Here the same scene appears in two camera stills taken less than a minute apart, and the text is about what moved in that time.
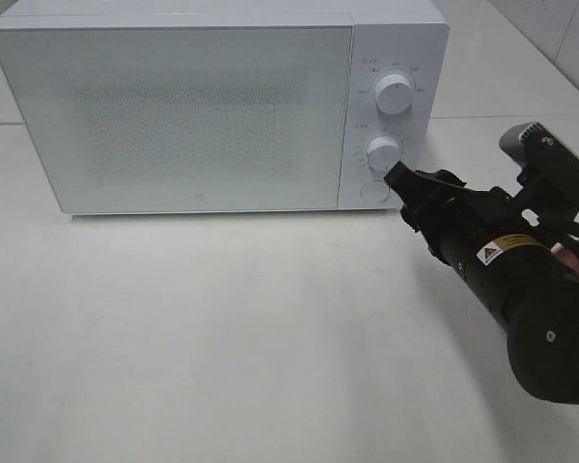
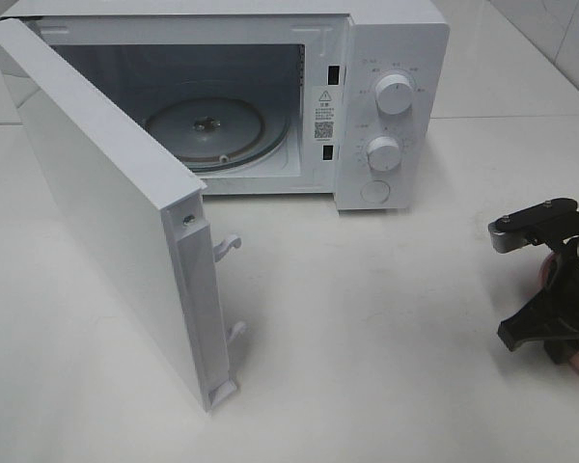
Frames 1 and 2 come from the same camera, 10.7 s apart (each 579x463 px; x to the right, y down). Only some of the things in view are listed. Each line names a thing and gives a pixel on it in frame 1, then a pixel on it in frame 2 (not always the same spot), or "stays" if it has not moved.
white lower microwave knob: (383, 153) stays
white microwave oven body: (131, 106) stays
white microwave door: (140, 120) to (145, 208)
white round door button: (374, 192) stays
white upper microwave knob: (394, 94) stays
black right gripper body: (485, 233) to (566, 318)
